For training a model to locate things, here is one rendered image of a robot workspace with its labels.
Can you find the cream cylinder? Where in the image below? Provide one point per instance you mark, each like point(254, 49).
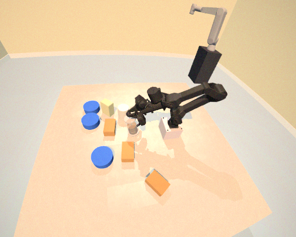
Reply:
point(122, 109)

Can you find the blue short cylinder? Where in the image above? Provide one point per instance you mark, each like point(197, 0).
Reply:
point(91, 107)
point(102, 157)
point(90, 121)

